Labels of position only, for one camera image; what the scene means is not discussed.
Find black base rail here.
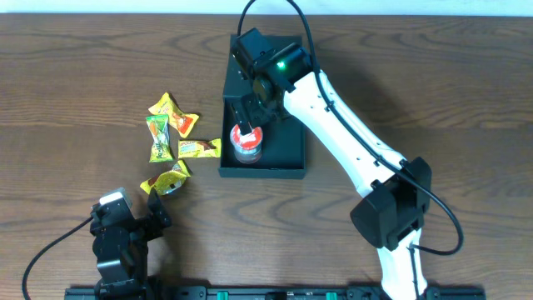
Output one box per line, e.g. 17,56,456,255
63,283,487,300

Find yellow crumpled snack packet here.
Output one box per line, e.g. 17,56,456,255
140,160,191,196

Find red Pringles can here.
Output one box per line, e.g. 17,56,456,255
230,124,263,164

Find dark green open box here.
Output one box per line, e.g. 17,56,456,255
219,56,306,179

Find yellow Apollo wafer packet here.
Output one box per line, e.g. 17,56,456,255
178,138,222,158

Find yellow peanut butter sandwich packet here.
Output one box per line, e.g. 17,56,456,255
148,92,199,138

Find green yellow snack packet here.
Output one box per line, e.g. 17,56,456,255
146,115,173,163

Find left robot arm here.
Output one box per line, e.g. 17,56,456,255
90,187,172,299

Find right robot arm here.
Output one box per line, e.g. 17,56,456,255
230,40,431,299

